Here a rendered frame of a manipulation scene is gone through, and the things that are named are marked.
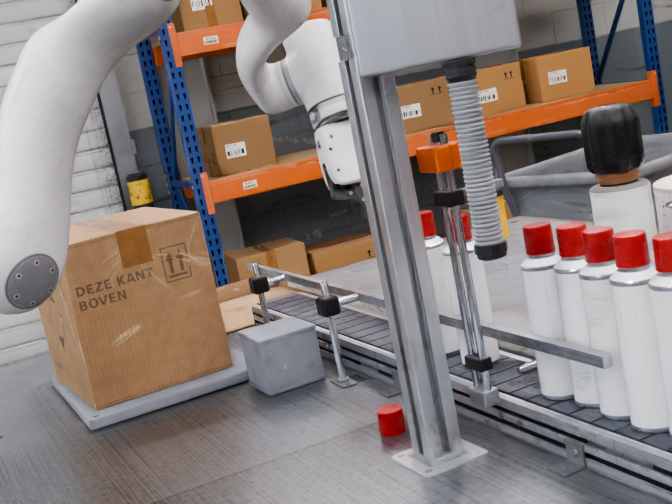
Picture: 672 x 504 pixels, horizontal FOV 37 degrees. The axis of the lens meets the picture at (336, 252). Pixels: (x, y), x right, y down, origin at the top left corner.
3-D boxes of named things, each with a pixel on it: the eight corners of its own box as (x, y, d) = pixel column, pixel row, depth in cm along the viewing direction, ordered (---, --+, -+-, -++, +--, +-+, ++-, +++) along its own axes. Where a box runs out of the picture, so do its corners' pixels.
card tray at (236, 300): (332, 302, 211) (329, 284, 210) (217, 337, 201) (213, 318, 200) (280, 286, 238) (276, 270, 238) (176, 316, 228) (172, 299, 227)
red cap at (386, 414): (385, 427, 133) (380, 403, 132) (409, 425, 132) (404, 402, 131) (377, 437, 130) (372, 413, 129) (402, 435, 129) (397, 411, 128)
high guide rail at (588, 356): (614, 365, 104) (612, 353, 104) (605, 369, 103) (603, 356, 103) (254, 268, 201) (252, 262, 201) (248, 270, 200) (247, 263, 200)
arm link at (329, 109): (315, 100, 150) (321, 118, 150) (366, 89, 154) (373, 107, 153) (298, 121, 158) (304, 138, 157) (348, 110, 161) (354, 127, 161)
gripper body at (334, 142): (316, 115, 150) (340, 184, 149) (375, 101, 154) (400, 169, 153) (301, 133, 157) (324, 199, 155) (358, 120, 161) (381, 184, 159)
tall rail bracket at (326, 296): (380, 373, 156) (360, 271, 153) (339, 387, 153) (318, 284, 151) (371, 369, 159) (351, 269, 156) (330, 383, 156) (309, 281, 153)
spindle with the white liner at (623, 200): (682, 303, 144) (654, 96, 139) (634, 320, 141) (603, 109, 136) (639, 295, 152) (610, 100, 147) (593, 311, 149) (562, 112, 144)
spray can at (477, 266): (508, 360, 134) (482, 211, 131) (476, 371, 132) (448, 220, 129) (486, 353, 139) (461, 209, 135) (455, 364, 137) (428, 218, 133)
